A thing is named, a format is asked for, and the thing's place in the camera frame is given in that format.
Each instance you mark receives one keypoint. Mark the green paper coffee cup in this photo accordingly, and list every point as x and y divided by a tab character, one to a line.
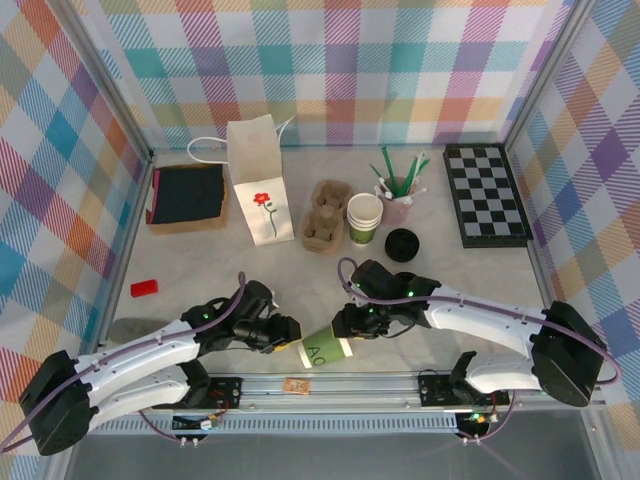
322	350

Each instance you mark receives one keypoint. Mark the white flower print paper bag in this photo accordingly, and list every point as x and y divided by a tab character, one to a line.
262	200

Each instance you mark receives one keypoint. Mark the black paper napkin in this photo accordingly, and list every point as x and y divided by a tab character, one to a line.
190	195

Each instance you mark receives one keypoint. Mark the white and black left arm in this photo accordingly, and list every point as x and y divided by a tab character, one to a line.
125	350

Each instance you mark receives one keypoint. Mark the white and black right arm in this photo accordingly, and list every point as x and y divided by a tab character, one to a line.
490	325

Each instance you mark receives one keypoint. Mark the small orange paper label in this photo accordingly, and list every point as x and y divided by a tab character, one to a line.
296	386

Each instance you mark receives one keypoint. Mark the stack of black cup lids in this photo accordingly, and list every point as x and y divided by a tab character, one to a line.
401	245

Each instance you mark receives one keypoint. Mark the red plastic block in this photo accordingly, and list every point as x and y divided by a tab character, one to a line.
145	288

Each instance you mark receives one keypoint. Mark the pink straw holder cup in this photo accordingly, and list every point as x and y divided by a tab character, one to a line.
395	212

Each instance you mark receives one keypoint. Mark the stack of green paper cups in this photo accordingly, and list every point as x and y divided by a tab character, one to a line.
365	215

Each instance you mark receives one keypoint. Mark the stack of cardboard cup carriers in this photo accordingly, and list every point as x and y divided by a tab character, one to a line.
325	225

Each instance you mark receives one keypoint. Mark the small black connector board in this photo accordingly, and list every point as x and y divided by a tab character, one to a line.
477	417
192	424

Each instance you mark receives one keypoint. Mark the white wrapped straw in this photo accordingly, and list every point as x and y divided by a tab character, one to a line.
384	191
415	196

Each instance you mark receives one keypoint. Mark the short dark green straw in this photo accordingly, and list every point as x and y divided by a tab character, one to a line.
377	175

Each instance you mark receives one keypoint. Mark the green drinking straw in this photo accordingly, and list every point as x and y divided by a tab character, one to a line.
389	170
409	175

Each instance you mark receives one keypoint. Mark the pale green wrapped straw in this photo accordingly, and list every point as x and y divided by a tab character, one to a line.
421	167

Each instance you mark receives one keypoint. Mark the black and grey chessboard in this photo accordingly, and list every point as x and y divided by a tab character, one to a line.
487	200

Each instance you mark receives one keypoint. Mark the pink paper napkin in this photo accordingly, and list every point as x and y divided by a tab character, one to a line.
155	190

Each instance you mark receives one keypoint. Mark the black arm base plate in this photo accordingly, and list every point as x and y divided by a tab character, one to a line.
227	392
432	390

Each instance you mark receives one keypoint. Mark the wide aluminium mounting rail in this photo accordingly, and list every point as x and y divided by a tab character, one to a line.
350	395

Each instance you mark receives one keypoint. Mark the aluminium frame post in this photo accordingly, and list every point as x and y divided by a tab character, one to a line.
107	80
550	70

